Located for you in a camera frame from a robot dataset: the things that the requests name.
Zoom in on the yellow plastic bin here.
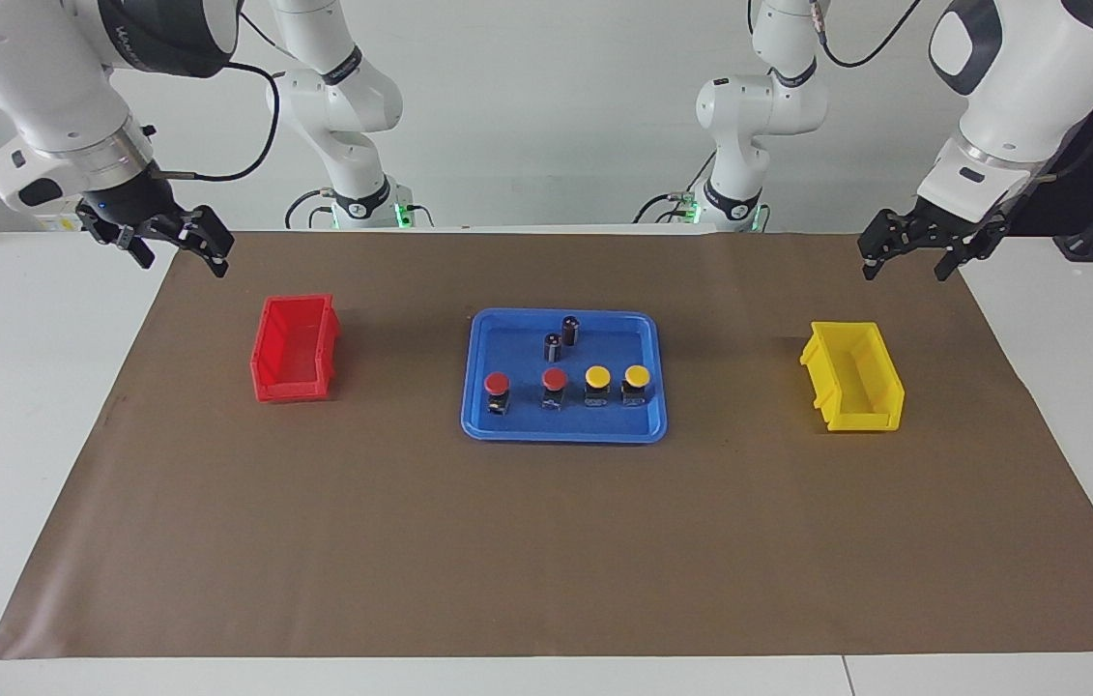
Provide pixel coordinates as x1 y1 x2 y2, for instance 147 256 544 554
799 321 906 433

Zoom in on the blue plastic tray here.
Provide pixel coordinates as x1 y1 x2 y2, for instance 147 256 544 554
460 308 669 445

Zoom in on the brown paper table mat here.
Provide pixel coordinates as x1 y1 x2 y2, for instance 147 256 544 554
0 230 1093 660

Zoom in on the black right base cable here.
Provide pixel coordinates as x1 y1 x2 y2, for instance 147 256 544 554
284 188 336 230

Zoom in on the black left base cable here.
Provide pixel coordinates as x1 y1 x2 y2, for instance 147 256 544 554
631 153 716 225

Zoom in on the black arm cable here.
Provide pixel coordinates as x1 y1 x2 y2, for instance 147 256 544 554
815 0 924 71
148 58 281 185

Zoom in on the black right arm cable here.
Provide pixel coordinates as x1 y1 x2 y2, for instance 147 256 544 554
148 58 281 185

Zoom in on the black base cable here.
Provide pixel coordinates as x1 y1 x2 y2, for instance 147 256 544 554
631 153 716 225
284 188 336 230

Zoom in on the red plastic bin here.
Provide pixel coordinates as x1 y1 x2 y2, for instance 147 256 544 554
249 294 342 403

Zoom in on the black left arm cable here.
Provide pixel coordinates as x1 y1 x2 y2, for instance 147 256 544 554
815 0 924 71

